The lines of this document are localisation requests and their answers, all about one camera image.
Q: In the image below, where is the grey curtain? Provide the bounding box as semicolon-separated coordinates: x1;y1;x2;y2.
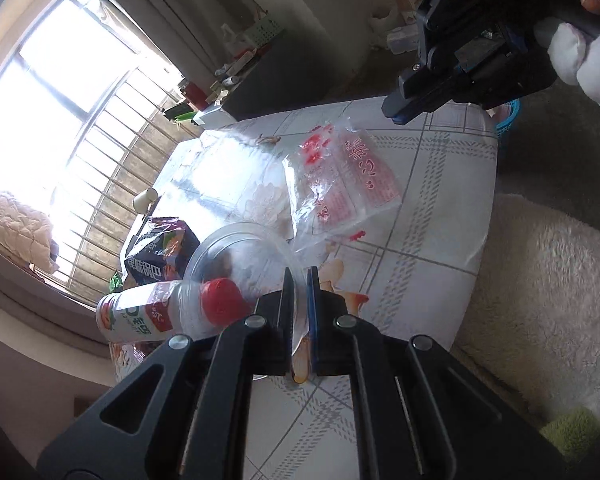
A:
87;0;281;86

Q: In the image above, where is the paper cup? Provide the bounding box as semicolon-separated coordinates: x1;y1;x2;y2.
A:
132;187;159;213

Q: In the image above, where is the person's right hand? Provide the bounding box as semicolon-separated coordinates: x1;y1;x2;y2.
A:
532;16;600;132

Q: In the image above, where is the purple snack bag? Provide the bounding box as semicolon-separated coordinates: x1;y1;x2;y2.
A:
122;216;201;291

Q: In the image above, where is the clear bag with red print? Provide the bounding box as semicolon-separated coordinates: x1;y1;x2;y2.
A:
281;122;403;256

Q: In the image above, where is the black green box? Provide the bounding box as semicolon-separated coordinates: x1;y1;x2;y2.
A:
164;102;196;123

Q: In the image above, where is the large clear plastic bag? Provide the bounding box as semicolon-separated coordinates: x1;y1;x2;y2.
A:
177;129;293;241

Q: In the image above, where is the floral tablecloth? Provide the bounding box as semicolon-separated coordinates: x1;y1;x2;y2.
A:
109;95;498;480

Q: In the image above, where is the clear plastic cup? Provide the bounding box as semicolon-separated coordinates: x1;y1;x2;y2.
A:
182;220;307;361

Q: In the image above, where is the grey cabinet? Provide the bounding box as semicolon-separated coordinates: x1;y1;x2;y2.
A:
220;35;376;121

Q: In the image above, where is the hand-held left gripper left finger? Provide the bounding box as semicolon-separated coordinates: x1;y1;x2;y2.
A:
37;266;298;480

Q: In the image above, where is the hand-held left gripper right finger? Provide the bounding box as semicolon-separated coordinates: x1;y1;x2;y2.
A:
305;266;566;480

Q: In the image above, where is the white plastic bag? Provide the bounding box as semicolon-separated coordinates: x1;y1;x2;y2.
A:
371;7;396;31
219;24;246;53

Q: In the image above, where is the metal window railing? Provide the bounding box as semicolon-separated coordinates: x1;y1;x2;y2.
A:
45;67;206;286

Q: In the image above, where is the green plastic basket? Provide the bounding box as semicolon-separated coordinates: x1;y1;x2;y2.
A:
242;17;286;48

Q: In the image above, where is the plastic bottle with red cap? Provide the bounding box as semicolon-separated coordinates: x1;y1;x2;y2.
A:
96;277;253;343

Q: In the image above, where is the blue mesh wastebasket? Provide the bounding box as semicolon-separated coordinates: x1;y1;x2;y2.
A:
492;99;522;138

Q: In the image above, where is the toilet paper pack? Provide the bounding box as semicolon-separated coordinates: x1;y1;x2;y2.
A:
386;25;421;53

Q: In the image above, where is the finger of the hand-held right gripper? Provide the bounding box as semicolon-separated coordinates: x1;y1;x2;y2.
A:
398;61;454;101
381;90;474;126

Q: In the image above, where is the beige quilted jacket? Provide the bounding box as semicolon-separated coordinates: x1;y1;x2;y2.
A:
0;191;56;273

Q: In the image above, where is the white storage box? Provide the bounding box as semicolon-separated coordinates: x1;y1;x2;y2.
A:
194;105;228;126

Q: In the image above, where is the green fuzzy cloth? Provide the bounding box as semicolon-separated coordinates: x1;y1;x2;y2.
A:
539;406;600;463

